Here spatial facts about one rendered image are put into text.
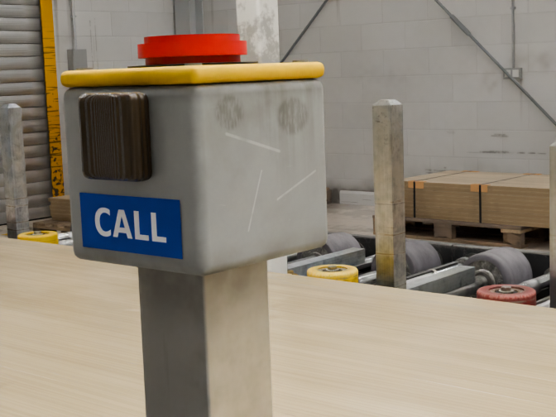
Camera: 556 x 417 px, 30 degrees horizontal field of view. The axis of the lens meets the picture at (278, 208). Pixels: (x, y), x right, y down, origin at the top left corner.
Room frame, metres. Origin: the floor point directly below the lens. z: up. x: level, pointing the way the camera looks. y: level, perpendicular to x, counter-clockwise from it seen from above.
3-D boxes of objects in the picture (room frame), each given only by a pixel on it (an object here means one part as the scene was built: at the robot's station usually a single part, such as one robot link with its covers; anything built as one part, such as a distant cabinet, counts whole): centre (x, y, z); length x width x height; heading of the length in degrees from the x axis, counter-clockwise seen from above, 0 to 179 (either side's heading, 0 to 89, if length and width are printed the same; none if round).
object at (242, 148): (0.39, 0.03, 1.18); 0.07 x 0.07 x 0.08; 49
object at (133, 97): (0.36, 0.05, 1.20); 0.03 x 0.01 x 0.03; 49
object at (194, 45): (0.39, 0.03, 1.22); 0.04 x 0.04 x 0.02
